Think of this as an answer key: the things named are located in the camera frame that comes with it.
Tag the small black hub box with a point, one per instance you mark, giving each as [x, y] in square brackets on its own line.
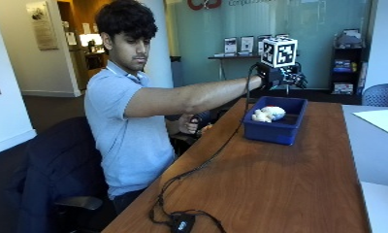
[181, 222]

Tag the white soft toy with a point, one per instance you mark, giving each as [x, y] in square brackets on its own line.
[268, 114]

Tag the black handheld device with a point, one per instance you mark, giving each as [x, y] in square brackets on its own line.
[195, 119]

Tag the narrow console table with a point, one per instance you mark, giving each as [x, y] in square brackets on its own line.
[232, 57]

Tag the blue-grey mesh chair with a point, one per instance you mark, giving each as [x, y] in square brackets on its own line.
[382, 95]

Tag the dark navy jacket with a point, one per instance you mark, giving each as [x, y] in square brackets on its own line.
[51, 168]

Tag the black bookshelf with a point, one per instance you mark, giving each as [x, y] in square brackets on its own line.
[348, 76]

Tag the white books on shelf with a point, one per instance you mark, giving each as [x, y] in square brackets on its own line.
[343, 88]

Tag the white paper sheet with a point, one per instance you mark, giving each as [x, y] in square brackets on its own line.
[381, 120]

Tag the the person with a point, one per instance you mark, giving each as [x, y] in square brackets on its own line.
[130, 136]

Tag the small display frame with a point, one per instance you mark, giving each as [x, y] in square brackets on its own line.
[247, 44]
[261, 40]
[229, 45]

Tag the blue plastic bin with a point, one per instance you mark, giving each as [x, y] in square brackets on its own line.
[271, 131]

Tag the white cube with black markers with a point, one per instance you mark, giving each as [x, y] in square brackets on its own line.
[279, 51]

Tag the wall plaque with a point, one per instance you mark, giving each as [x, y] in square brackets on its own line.
[42, 26]

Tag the black office chair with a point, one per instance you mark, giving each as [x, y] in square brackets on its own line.
[79, 203]

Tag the blue books on shelf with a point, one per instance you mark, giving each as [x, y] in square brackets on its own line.
[343, 65]

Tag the pile of items on shelf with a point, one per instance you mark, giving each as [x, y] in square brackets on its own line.
[349, 39]

